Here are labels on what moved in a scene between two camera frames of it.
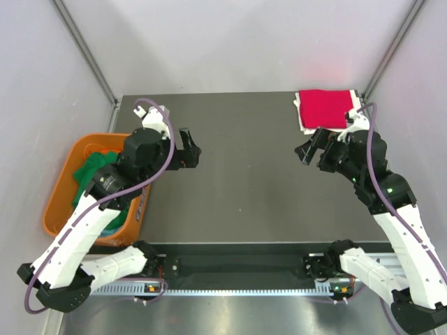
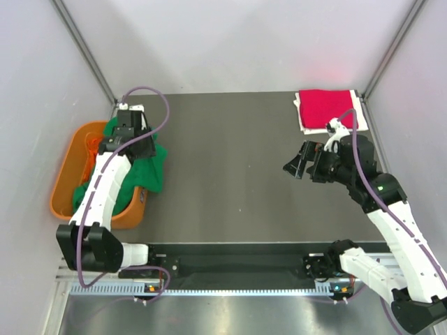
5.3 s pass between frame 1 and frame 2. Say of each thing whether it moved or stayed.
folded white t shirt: stayed
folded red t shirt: stayed
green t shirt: moved
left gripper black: moved
